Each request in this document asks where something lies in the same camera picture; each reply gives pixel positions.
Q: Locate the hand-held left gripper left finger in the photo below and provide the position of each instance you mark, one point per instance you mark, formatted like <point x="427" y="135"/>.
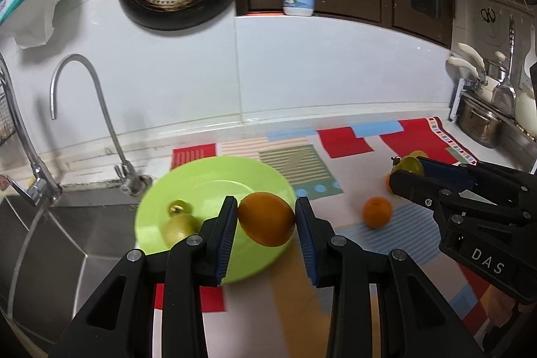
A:
<point x="226" y="240"/>

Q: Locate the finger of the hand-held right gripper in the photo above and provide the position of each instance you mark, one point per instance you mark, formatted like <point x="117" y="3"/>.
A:
<point x="419" y="194"/>
<point x="444" y="172"/>

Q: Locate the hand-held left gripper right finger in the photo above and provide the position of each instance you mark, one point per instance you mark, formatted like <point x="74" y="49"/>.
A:
<point x="308" y="240"/>

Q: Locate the green tomato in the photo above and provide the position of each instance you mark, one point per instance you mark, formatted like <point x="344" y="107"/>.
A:
<point x="409" y="166"/>
<point x="178" y="208"/>

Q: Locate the medium orange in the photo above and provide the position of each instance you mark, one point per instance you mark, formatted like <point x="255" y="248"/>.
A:
<point x="377" y="212"/>

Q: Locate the large orange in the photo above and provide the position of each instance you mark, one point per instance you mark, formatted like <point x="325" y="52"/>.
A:
<point x="266" y="217"/>

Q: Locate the green pear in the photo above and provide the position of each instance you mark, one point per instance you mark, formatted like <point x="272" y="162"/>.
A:
<point x="180" y="228"/>

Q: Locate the green plate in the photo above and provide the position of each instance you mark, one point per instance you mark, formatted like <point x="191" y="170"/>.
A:
<point x="209" y="182"/>

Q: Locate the person's right hand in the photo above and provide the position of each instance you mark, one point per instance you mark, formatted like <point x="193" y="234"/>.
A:
<point x="503" y="309"/>

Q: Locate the stainless steel pot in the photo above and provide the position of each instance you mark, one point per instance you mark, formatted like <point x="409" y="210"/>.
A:
<point x="478" y="123"/>

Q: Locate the white printed card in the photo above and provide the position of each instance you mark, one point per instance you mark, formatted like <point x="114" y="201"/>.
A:
<point x="456" y="98"/>

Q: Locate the colourful patterned mat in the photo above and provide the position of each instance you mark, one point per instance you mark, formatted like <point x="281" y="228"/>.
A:
<point x="302" y="161"/>

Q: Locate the steel spatula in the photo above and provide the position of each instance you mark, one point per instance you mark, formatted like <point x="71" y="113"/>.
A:
<point x="503" y="93"/>

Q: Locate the white spatula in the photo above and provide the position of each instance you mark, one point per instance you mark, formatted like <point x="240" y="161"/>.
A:
<point x="526" y="102"/>

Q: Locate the thin curved steel faucet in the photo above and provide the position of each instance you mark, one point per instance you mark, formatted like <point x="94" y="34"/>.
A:
<point x="130" y="182"/>

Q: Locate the black scissors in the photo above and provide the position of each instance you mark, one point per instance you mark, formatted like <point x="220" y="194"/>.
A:
<point x="488" y="15"/>

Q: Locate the stainless steel sink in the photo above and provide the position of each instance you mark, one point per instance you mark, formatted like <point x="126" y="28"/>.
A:
<point x="50" y="257"/>

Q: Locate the large chrome faucet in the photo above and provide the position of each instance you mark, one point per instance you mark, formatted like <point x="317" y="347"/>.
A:
<point x="40" y="186"/>

